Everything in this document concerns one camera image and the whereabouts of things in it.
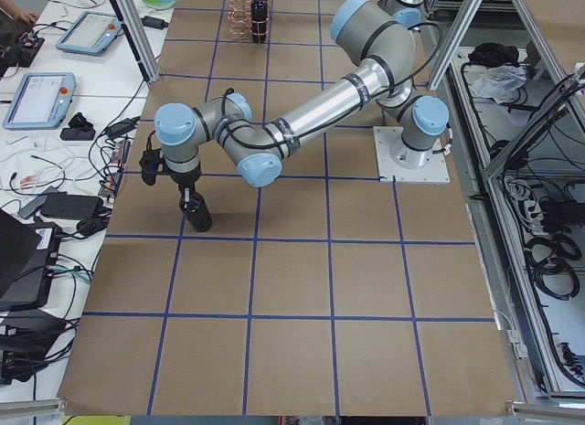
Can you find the aluminium frame post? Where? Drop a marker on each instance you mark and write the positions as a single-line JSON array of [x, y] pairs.
[[127, 14]]

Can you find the black laptop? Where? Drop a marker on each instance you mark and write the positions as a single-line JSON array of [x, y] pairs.
[[28, 251]]

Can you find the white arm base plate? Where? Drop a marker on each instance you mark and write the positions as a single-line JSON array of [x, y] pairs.
[[399, 164]]

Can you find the upper blue teach pendant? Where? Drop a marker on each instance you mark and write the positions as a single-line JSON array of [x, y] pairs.
[[91, 34]]

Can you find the black power brick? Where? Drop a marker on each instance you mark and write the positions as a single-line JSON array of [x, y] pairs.
[[65, 206]]

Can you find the copper wire wine basket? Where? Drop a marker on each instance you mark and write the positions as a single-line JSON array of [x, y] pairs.
[[239, 20]]

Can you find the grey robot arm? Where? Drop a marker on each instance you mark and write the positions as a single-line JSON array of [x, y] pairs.
[[408, 13], [383, 52]]

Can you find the person hand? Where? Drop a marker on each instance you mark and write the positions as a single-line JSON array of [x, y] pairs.
[[27, 17]]

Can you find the blue teach pendant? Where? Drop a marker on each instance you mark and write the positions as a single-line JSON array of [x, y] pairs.
[[91, 34], [41, 101]]

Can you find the lower blue teach pendant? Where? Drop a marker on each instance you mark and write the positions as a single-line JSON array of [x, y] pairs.
[[41, 101]]

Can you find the dark wine bottle carried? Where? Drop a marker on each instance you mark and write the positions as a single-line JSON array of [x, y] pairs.
[[194, 208]]

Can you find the dark wine bottle in basket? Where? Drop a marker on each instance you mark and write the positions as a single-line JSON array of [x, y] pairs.
[[259, 13]]

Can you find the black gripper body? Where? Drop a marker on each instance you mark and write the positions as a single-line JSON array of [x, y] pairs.
[[184, 179]]

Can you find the crumpled white cloth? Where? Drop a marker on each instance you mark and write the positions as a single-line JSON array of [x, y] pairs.
[[500, 84]]

